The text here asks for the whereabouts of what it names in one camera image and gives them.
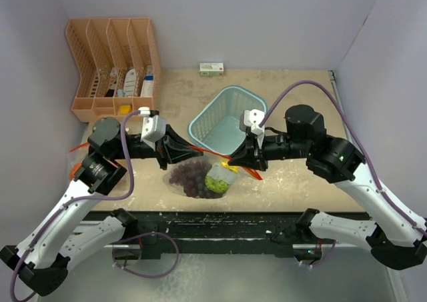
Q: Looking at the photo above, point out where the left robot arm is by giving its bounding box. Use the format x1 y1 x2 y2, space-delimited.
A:
1 110 202 301

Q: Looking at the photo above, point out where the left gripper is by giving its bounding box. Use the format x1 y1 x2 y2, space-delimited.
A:
111 122 202 169

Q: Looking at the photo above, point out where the orange tangerine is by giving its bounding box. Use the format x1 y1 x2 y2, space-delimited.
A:
69 163 81 181

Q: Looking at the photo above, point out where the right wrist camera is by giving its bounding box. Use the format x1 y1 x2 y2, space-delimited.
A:
239 109 265 148

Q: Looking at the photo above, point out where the green custard apple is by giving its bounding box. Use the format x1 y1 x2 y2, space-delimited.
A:
205 176 232 195

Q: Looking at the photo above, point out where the yellow small box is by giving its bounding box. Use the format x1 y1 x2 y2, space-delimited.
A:
119 105 132 115

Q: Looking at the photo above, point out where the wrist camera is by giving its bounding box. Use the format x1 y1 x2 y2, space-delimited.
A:
239 109 265 148
138 107 167 150

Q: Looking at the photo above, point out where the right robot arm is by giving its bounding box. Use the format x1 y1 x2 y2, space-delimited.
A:
229 105 426 270

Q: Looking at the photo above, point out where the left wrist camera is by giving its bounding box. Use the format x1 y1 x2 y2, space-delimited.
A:
138 107 167 150

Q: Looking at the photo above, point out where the white blue box in organizer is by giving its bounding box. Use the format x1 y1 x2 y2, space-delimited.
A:
139 65 154 97

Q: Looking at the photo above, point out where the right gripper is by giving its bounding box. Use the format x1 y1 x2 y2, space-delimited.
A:
229 129 311 171

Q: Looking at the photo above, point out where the yellow banana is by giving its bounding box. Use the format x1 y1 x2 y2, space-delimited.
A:
222 162 239 173

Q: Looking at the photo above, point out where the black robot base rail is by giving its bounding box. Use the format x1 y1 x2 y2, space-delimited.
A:
66 210 368 259

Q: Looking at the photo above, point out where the pink desk organizer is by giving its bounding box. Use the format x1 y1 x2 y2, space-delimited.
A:
65 17 162 123

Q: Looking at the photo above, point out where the white bottle in organizer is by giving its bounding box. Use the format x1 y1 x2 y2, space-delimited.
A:
123 69 138 97

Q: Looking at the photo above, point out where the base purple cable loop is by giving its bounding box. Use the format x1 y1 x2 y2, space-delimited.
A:
111 231 180 279

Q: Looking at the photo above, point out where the dark grape bunch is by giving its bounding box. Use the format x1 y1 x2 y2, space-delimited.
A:
168 160 214 199

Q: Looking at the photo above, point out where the light blue plastic basket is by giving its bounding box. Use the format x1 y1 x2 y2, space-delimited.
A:
187 85 268 155

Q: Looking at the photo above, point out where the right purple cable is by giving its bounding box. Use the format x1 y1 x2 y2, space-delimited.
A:
260 80 427 239

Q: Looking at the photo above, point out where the green white small box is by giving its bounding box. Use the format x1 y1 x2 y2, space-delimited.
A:
199 62 224 77

